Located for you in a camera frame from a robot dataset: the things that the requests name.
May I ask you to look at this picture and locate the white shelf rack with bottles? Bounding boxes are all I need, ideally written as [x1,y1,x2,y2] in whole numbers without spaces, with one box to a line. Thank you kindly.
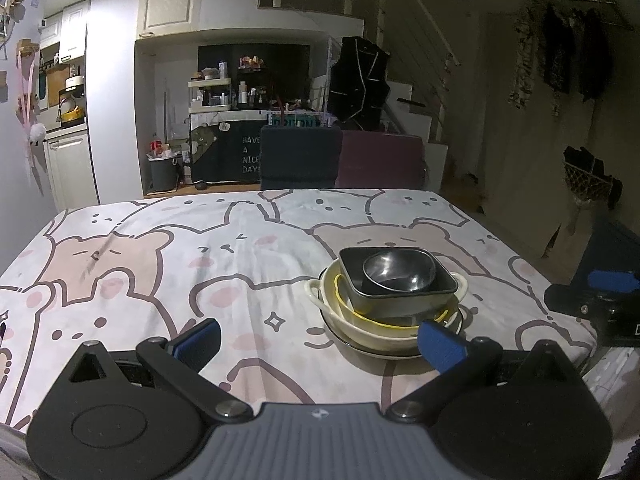
[187,77,233,113]

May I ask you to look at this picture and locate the grey trash bin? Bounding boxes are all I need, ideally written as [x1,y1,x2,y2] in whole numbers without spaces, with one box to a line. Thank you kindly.
[147,155,180,192]

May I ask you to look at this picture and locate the teal printed box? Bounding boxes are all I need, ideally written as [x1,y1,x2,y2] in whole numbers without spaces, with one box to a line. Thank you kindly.
[265,112,331,130]

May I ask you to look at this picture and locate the dark hanging clothes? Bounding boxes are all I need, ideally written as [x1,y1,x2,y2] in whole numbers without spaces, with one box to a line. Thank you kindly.
[510,0,616,116]

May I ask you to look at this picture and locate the small round steel bowl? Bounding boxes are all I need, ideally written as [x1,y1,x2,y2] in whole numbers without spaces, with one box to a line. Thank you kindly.
[362,250,437,293]

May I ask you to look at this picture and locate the white leaf-print plate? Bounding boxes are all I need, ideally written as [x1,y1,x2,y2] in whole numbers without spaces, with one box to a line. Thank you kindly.
[325,320,463,361]

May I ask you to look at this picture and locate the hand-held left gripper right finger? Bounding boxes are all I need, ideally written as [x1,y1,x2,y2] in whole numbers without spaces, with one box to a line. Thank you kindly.
[385,319,576,423]

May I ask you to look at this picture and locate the pink ribbon with pompom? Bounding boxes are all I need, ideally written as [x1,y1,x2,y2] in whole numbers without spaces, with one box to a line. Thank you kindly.
[15,40,48,196]

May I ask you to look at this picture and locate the black printed cabinet cloth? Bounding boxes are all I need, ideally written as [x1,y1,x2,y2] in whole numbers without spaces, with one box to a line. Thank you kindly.
[190,120,266,185]

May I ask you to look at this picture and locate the wall photo collage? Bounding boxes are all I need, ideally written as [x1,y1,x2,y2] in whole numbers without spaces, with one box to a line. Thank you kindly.
[0,0,28,41]

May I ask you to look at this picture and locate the wooden-top low drawer cabinet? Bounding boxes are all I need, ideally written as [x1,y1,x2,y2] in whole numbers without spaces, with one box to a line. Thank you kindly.
[142,182,263,198]

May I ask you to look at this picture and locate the bear-print tablecloth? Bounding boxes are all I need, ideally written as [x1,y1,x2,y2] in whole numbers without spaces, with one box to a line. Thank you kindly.
[0,187,598,431]

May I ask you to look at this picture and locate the net basket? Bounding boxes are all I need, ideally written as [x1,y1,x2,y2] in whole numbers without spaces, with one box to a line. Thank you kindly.
[562,145,623,211]

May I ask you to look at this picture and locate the maroon chair back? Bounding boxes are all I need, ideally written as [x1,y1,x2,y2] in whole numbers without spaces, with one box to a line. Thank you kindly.
[336,130,428,191]

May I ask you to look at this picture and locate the square steel container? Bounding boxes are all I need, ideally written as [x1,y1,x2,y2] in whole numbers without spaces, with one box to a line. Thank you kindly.
[338,247,459,313]

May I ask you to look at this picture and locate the white floral bowl yellow rim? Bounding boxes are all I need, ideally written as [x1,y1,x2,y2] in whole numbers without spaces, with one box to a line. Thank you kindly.
[334,274,453,331]

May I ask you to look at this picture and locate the white kitchen wall cabinet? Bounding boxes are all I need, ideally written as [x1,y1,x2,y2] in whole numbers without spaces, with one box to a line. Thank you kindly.
[40,0,91,63]

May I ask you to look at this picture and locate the black hanging jacket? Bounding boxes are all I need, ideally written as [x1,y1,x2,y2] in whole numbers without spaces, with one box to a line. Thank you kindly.
[326,36,391,131]

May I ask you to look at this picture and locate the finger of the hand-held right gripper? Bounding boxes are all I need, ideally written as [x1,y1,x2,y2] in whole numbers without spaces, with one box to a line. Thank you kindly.
[544,284,606,317]
[589,270,640,293]

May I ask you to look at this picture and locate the yellow pot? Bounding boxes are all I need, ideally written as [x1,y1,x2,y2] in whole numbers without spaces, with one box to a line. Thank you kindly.
[59,97,87,128]

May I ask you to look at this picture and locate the dark blue chair back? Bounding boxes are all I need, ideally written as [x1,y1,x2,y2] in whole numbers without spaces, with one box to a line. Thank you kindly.
[260,126,343,191]

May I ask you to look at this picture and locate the wooden cutting board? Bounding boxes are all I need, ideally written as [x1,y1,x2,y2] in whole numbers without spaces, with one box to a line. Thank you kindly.
[47,65,68,106]

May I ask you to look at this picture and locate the staircase with cable railing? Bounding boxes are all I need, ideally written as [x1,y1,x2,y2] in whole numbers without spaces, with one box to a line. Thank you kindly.
[380,0,461,191]

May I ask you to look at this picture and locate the white lower kitchen cabinet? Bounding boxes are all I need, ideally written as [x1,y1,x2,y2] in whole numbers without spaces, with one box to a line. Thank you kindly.
[42,130,101,212]

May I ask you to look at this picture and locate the cream two-handled bowl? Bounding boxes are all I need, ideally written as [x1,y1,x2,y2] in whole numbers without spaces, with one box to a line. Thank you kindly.
[305,265,469,356]

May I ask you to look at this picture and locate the cream upper cabinet door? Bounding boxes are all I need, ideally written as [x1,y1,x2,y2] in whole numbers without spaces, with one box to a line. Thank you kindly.
[137,0,206,38]

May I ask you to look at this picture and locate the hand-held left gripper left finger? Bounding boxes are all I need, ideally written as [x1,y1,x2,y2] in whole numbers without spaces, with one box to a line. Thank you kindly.
[65,318,253,423]

